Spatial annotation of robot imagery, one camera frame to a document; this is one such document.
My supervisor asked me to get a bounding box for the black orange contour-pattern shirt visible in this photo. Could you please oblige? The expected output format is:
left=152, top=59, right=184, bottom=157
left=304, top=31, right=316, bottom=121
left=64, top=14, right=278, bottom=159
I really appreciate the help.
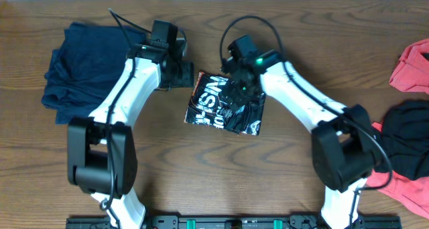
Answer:
left=184, top=72, right=265, bottom=136

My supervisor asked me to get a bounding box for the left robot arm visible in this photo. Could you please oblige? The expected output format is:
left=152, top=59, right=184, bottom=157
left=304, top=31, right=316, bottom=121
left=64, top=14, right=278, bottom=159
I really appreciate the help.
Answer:
left=66, top=20, right=194, bottom=228

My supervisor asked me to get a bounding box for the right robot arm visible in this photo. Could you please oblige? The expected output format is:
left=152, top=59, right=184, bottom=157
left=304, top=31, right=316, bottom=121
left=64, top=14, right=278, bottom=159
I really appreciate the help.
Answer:
left=221, top=35, right=383, bottom=228

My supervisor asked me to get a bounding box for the folded navy blue garment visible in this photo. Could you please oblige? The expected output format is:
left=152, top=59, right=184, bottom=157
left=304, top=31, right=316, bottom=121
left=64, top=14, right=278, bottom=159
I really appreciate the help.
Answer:
left=41, top=22, right=129, bottom=125

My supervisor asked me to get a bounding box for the red garment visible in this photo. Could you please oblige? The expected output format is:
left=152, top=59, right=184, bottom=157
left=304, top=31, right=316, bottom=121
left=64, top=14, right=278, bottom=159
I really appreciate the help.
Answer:
left=372, top=40, right=428, bottom=218

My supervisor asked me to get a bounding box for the black garment with logo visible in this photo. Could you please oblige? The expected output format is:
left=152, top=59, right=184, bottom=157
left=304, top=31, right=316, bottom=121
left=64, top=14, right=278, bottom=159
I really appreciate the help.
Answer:
left=380, top=100, right=428, bottom=181

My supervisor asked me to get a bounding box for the black mounting rail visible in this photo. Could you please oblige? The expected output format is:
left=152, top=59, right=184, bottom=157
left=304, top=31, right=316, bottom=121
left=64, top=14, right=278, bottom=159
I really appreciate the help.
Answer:
left=65, top=215, right=402, bottom=229

